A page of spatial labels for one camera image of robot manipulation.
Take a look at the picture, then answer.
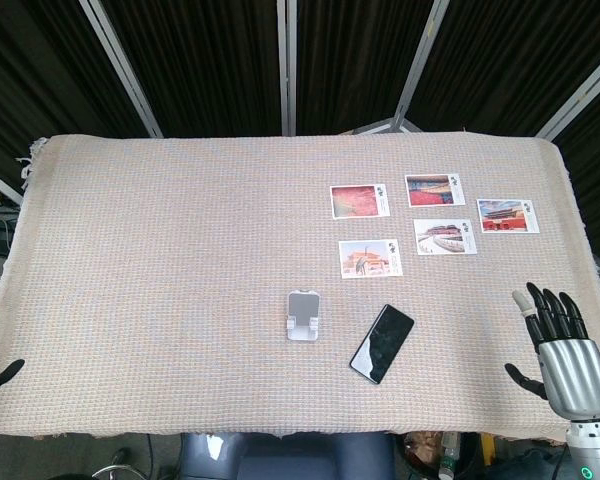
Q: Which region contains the postcard with red corridor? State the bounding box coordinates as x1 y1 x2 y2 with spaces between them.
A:
404 172 467 208

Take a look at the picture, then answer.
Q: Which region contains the beige woven tablecloth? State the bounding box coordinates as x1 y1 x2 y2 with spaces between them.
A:
0 129 600 445

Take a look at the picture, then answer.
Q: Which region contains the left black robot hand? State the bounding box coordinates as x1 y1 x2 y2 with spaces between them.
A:
0 358 27 397

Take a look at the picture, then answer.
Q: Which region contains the black pleated screen panel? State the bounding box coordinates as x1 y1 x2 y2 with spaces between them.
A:
554 98 600 267
0 0 152 177
295 0 439 137
404 0 600 140
98 0 287 138

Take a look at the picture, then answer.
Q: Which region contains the postcard with white marble bridge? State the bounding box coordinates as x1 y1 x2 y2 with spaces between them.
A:
413 217 479 257

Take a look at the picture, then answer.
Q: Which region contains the black smartphone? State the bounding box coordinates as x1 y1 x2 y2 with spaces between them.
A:
349 303 416 386

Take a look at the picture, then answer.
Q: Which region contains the clear plastic bottle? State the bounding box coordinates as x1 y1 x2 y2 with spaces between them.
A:
438 432 462 479

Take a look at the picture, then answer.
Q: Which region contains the postcard with orange hall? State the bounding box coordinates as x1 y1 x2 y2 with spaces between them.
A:
338 238 404 280

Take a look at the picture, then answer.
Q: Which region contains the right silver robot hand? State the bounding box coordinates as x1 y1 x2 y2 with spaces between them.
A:
504 282 600 421

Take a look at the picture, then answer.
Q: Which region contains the postcard with red wall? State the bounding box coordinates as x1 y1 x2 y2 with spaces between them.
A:
329 183 392 220

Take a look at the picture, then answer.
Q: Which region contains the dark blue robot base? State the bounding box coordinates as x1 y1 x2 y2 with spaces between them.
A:
179 431 397 480

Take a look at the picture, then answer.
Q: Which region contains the postcard with gate and sky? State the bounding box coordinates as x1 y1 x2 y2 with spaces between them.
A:
476 198 539 234

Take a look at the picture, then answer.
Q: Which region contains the white phone stand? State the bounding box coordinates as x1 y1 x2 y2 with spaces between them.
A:
285 289 323 343

